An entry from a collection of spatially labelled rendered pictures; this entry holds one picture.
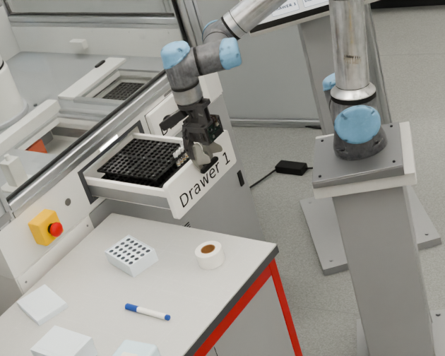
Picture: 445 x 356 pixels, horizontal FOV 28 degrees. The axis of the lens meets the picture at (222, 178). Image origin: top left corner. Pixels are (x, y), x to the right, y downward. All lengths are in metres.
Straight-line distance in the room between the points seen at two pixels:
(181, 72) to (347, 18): 0.43
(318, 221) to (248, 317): 1.40
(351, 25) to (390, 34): 2.91
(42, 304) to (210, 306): 0.46
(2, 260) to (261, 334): 0.71
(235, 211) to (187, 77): 1.01
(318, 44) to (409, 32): 1.95
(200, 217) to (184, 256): 0.67
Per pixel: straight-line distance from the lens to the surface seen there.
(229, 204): 3.11
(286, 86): 4.27
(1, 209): 2.37
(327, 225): 3.55
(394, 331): 2.83
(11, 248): 2.41
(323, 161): 2.51
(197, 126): 2.29
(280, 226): 3.68
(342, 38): 2.21
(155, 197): 2.40
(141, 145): 2.61
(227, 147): 2.50
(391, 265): 2.66
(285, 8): 3.01
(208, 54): 2.21
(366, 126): 2.29
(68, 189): 2.52
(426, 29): 5.08
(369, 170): 2.41
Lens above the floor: 2.07
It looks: 30 degrees down
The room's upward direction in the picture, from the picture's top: 17 degrees counter-clockwise
